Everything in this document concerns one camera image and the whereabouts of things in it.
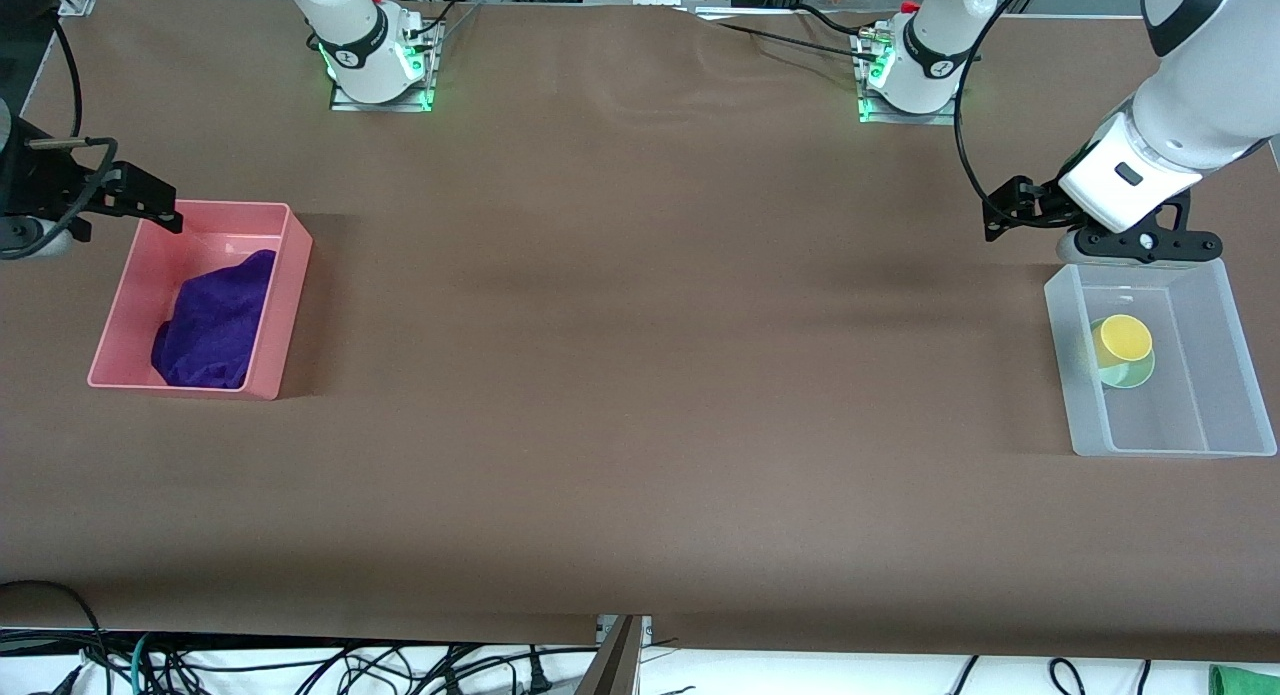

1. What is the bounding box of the short black table cable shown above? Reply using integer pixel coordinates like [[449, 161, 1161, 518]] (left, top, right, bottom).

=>
[[793, 3, 869, 42]]

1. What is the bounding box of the clear plastic bin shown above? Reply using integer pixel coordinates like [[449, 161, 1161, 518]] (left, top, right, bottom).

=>
[[1044, 258, 1278, 458]]

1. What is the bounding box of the green object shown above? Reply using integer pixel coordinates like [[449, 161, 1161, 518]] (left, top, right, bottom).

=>
[[1208, 663, 1280, 695]]

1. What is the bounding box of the black power plug cable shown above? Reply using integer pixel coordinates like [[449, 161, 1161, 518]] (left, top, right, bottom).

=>
[[400, 643, 554, 695]]

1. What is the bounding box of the yellow cup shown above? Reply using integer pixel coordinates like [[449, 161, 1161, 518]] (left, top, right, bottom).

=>
[[1088, 314, 1154, 368]]

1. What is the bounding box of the brown table cover sheet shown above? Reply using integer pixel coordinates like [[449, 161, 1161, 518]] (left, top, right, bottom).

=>
[[0, 0, 1280, 664]]

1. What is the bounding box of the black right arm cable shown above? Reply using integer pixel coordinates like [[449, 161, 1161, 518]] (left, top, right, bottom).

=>
[[53, 18, 84, 144]]

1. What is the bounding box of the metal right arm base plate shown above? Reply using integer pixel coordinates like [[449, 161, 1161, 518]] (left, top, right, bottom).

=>
[[330, 20, 442, 113]]

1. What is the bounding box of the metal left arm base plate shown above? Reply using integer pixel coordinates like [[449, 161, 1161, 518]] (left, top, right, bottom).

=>
[[852, 30, 966, 126]]

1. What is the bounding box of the brown table support beam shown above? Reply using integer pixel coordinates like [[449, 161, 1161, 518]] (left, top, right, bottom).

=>
[[575, 615, 646, 695]]

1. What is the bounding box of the long black table cable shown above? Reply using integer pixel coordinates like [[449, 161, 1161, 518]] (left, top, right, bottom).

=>
[[690, 9, 886, 58]]

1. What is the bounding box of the thick black floor cable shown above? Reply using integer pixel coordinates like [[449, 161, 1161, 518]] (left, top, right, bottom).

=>
[[0, 579, 113, 695]]

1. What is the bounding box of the pink plastic bin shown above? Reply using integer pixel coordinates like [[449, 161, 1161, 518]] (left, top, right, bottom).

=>
[[87, 202, 314, 401]]

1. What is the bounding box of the black right camera cable loop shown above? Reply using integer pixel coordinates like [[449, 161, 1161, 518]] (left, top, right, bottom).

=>
[[0, 138, 120, 262]]

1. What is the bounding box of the pale green bowl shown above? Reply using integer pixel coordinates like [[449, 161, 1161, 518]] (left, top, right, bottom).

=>
[[1098, 345, 1157, 390]]

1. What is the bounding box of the teal floor cable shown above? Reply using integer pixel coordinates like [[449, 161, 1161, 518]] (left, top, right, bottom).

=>
[[128, 630, 157, 695]]

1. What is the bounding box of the purple cloth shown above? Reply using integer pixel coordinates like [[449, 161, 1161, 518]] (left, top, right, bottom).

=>
[[150, 249, 278, 390]]

